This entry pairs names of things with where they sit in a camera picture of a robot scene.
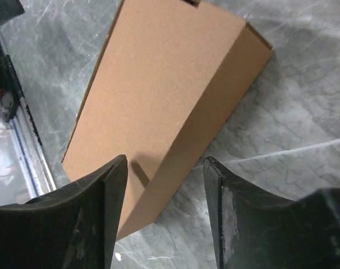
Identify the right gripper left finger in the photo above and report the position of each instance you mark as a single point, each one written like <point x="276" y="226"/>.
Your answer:
<point x="74" y="226"/>

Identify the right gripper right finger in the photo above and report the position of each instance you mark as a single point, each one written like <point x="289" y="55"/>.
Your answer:
<point x="253" y="228"/>

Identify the cardboard box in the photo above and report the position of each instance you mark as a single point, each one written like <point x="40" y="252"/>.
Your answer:
<point x="167" y="79"/>

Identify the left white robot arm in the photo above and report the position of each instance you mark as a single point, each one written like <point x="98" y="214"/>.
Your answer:
<point x="10" y="9"/>

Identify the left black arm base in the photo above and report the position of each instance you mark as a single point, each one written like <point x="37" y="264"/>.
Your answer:
<point x="10" y="89"/>

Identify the aluminium mounting rail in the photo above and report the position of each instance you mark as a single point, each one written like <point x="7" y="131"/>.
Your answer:
<point x="25" y="138"/>

